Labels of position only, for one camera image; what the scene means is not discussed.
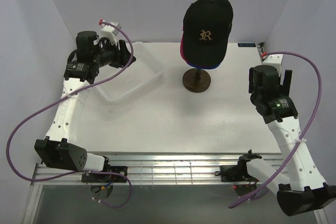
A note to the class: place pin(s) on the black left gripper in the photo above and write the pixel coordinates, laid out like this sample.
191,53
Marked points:
123,57

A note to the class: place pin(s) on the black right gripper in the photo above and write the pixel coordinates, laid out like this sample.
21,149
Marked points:
284,89

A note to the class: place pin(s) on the magenta baseball cap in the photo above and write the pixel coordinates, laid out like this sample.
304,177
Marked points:
198,47

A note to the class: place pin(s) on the blue baseball cap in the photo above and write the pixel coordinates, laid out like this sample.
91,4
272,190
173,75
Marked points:
203,67

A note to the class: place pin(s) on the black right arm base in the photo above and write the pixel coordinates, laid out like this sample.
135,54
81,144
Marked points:
231,173

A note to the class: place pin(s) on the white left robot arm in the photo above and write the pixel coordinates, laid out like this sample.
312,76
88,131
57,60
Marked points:
59,148

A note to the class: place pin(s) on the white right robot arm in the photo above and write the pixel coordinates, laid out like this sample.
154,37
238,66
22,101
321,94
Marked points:
303,188

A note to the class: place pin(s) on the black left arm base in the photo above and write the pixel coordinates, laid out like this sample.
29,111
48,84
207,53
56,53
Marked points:
106,178

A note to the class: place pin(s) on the white plastic basket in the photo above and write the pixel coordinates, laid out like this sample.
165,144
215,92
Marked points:
144,71

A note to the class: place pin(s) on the dark wooden mannequin stand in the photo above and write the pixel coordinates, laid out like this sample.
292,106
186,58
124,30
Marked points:
196,80

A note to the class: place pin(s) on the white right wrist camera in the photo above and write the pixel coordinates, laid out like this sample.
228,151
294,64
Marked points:
274,60

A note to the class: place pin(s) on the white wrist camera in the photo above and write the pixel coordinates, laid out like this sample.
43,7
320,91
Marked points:
109,32
274,60

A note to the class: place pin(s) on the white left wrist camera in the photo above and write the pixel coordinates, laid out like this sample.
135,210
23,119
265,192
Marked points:
109,32

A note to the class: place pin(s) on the aluminium rail frame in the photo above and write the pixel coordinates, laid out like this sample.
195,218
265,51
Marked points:
172,141

